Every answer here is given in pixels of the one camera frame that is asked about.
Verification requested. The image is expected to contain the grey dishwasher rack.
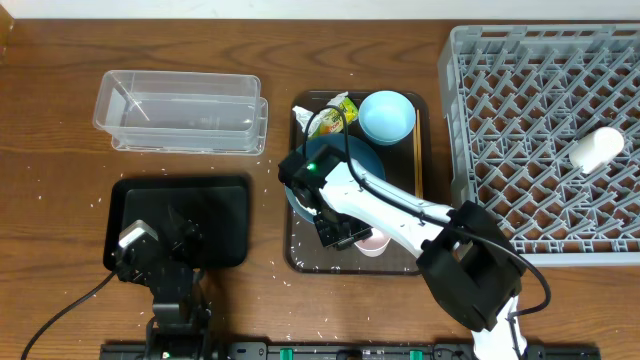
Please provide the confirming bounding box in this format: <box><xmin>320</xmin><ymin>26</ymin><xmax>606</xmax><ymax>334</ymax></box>
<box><xmin>438</xmin><ymin>24</ymin><xmax>639</xmax><ymax>267</ymax></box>

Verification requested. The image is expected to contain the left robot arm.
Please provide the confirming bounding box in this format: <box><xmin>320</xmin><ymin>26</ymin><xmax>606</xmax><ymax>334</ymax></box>
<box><xmin>113</xmin><ymin>206</ymin><xmax>217</xmax><ymax>360</ymax></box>

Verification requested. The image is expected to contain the light blue bowl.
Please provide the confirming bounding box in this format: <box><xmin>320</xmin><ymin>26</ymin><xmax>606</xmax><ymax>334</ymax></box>
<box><xmin>359</xmin><ymin>90</ymin><xmax>416</xmax><ymax>146</ymax></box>

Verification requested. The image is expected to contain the yellow green snack wrapper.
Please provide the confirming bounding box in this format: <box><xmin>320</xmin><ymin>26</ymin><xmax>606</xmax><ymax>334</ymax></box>
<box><xmin>309</xmin><ymin>94</ymin><xmax>359</xmax><ymax>138</ymax></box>

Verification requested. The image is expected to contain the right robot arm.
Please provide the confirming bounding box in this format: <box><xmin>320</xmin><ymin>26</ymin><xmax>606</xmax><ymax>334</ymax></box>
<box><xmin>278</xmin><ymin>145</ymin><xmax>526</xmax><ymax>359</ymax></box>

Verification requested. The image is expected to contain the wooden chopstick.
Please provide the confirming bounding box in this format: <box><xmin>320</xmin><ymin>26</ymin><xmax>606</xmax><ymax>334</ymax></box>
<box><xmin>412</xmin><ymin>118</ymin><xmax>422</xmax><ymax>198</ymax></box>
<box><xmin>413</xmin><ymin>110</ymin><xmax>424</xmax><ymax>198</ymax></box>

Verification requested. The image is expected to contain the crumpled white napkin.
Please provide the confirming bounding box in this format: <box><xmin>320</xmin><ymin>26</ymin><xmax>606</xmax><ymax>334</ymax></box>
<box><xmin>292</xmin><ymin>91</ymin><xmax>350</xmax><ymax>137</ymax></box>

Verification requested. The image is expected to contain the brown serving tray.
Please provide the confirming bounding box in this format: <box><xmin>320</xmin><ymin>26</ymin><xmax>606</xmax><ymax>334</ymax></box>
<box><xmin>284</xmin><ymin>91</ymin><xmax>432</xmax><ymax>276</ymax></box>

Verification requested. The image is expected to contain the dark blue plate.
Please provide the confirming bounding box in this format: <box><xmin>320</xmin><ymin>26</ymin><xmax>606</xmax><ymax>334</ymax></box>
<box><xmin>284</xmin><ymin>133</ymin><xmax>386</xmax><ymax>223</ymax></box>

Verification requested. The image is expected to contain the black plastic tray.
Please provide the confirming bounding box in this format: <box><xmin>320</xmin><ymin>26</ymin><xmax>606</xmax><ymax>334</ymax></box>
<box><xmin>103</xmin><ymin>176</ymin><xmax>250</xmax><ymax>270</ymax></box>

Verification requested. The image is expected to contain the pink cup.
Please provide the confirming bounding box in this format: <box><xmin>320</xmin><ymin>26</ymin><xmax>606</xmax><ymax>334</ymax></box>
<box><xmin>355</xmin><ymin>228</ymin><xmax>391</xmax><ymax>257</ymax></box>

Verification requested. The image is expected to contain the white cup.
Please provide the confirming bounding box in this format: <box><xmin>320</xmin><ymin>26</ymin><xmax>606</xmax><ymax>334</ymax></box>
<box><xmin>569</xmin><ymin>127</ymin><xmax>624</xmax><ymax>174</ymax></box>

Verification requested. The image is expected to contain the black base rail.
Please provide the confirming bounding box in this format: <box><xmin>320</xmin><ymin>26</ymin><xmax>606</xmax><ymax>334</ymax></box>
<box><xmin>99</xmin><ymin>342</ymin><xmax>602</xmax><ymax>360</ymax></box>

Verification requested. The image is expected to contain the clear plastic bin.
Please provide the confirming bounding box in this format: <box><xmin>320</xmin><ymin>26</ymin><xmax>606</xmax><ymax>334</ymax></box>
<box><xmin>93</xmin><ymin>70</ymin><xmax>268</xmax><ymax>155</ymax></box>

